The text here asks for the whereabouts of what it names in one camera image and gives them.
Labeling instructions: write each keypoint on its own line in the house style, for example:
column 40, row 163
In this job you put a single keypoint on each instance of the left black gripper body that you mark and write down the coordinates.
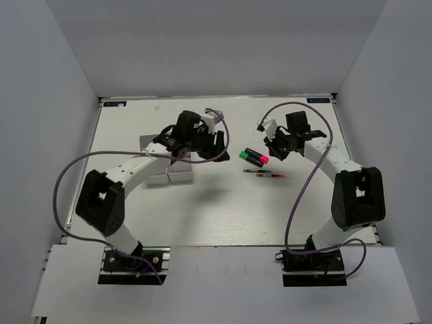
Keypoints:
column 203, row 144

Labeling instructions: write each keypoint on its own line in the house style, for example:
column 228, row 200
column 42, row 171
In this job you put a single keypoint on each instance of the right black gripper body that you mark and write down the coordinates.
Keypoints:
column 281, row 144

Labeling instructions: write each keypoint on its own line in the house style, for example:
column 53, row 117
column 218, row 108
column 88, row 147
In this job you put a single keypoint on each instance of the pink highlighter marker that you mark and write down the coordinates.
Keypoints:
column 260, row 157

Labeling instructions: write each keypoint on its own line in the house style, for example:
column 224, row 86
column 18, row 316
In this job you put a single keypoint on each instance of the green highlighter marker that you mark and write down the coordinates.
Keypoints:
column 251, row 159

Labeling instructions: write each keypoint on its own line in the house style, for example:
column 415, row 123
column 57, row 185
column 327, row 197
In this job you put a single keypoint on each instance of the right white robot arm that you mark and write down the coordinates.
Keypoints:
column 358, row 197

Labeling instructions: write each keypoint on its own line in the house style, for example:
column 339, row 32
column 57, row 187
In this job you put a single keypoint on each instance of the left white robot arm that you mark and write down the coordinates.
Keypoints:
column 102, row 199

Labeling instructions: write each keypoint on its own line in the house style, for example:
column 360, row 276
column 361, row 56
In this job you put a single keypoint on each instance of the right white organizer box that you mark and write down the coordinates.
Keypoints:
column 180, row 172

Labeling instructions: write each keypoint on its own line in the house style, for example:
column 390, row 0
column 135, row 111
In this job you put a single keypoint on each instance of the green gel pen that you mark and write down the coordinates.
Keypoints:
column 264, row 171

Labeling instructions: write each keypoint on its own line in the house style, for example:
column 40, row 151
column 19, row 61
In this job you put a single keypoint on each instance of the red gel pen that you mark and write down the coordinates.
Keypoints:
column 270, row 175

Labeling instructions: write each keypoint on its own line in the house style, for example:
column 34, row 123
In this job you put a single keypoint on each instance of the right blue table label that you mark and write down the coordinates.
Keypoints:
column 317, row 100

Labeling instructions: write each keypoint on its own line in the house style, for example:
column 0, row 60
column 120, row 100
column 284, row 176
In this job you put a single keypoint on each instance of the blue table label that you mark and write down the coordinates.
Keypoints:
column 317, row 100
column 114, row 103

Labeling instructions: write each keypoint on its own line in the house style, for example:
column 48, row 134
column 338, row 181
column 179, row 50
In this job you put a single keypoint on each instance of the left blue table label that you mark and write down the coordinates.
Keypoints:
column 114, row 103

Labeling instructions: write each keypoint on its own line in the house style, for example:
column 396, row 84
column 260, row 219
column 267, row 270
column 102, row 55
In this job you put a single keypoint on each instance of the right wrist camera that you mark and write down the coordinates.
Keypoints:
column 269, row 127

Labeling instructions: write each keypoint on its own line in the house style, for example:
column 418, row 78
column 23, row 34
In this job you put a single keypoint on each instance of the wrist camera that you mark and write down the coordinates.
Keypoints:
column 211, row 118
column 269, row 127

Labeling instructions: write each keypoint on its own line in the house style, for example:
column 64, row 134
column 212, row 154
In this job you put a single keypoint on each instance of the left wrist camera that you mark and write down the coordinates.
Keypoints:
column 211, row 118

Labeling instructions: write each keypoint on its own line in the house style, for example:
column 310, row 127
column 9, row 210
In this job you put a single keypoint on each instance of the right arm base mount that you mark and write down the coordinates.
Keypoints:
column 325, row 269

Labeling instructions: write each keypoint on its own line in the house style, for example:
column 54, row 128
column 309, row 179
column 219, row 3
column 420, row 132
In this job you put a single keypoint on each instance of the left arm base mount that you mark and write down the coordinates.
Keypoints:
column 119, row 270

